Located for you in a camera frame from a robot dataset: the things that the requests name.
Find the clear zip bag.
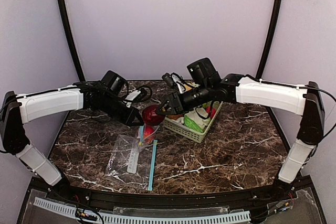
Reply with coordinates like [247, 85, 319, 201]
[104, 135, 158, 191]
[133, 124, 159, 153]

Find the light blue cable duct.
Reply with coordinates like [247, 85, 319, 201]
[33, 197, 251, 223]

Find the black frame post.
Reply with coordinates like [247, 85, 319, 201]
[256, 0, 282, 79]
[57, 0, 85, 81]

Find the black table edge rail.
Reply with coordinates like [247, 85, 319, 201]
[47, 183, 296, 212]

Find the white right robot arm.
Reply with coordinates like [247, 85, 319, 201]
[155, 58, 328, 184]

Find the white garlic toy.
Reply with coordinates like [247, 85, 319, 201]
[176, 117, 184, 125]

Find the black left frame post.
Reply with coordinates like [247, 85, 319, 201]
[57, 0, 85, 81]

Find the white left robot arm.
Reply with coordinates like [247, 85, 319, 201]
[1, 71, 144, 187]

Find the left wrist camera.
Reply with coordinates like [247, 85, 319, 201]
[124, 85, 153, 108]

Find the white green cabbage toy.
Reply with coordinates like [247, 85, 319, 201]
[184, 108, 211, 132]

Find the pale green perforated basket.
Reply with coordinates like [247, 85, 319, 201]
[163, 102, 223, 143]

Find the yellow peach toy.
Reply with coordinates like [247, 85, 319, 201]
[184, 82, 199, 92]

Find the dark red apple toy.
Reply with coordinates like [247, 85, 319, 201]
[142, 104, 165, 126]

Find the black right frame post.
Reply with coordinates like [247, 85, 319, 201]
[256, 0, 282, 79]

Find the brown potato toy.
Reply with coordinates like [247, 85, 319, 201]
[167, 115, 183, 120]

